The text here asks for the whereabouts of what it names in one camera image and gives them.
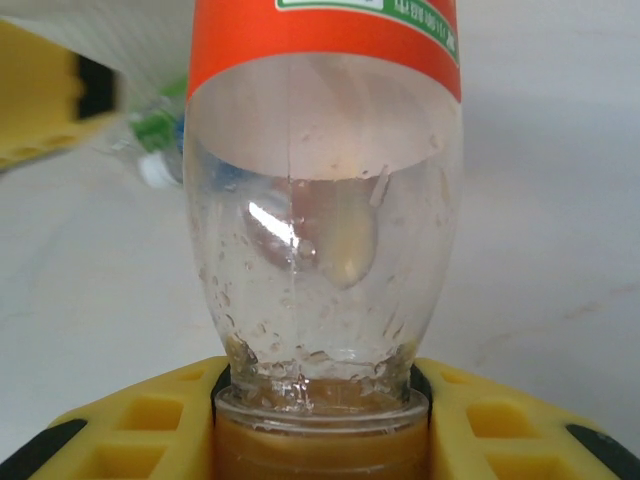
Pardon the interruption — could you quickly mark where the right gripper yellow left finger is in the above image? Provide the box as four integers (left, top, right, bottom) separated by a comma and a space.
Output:
0, 355, 232, 480

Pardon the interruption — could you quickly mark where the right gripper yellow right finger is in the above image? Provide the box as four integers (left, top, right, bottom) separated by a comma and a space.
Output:
409, 355, 640, 480

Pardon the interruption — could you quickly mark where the orange label plastic bottle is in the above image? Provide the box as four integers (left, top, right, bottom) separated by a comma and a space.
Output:
182, 0, 464, 480

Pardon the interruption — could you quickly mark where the cream ribbed plastic bin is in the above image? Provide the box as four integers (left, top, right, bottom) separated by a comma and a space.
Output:
0, 0, 194, 109

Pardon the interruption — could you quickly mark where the green lime label bottle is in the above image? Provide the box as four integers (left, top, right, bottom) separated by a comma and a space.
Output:
99, 74, 190, 190

